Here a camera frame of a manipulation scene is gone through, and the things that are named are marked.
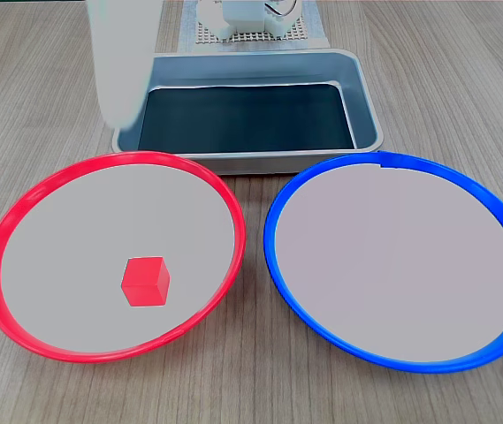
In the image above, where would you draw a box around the beige mesh grip mat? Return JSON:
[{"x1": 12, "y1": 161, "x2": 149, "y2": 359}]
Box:
[{"x1": 194, "y1": 16, "x2": 311, "y2": 45}]

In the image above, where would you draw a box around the red cube block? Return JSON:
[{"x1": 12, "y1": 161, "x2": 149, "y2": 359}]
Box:
[{"x1": 120, "y1": 256, "x2": 171, "y2": 307}]

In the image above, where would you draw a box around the red rimmed round dish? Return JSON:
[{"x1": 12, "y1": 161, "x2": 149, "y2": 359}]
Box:
[{"x1": 0, "y1": 150, "x2": 248, "y2": 364}]

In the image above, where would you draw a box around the thin dark cable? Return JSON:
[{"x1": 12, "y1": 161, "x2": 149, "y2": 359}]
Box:
[{"x1": 263, "y1": 0, "x2": 300, "y2": 17}]

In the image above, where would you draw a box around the blue rimmed round dish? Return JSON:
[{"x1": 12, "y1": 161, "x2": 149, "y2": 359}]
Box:
[{"x1": 263, "y1": 150, "x2": 503, "y2": 375}]

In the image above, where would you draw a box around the silver metal tray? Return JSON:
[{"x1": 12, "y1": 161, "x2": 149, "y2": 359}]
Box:
[{"x1": 111, "y1": 49, "x2": 385, "y2": 177}]

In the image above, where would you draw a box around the black tray liner mat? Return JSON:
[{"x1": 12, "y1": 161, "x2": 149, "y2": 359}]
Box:
[{"x1": 137, "y1": 83, "x2": 357, "y2": 155}]

